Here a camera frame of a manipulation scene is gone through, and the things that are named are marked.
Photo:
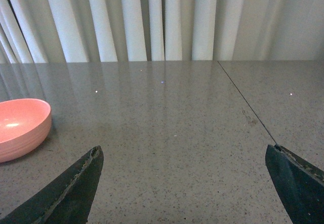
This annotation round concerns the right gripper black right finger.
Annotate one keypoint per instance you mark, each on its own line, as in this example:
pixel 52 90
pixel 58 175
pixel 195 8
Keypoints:
pixel 299 184

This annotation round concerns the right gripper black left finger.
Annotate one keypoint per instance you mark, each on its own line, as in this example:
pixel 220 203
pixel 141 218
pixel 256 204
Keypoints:
pixel 68 198

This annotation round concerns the white pleated curtain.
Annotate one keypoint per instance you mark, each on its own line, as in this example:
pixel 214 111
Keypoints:
pixel 65 31

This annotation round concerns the pink bowl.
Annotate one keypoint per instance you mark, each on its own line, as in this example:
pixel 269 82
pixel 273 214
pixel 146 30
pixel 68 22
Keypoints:
pixel 25 123

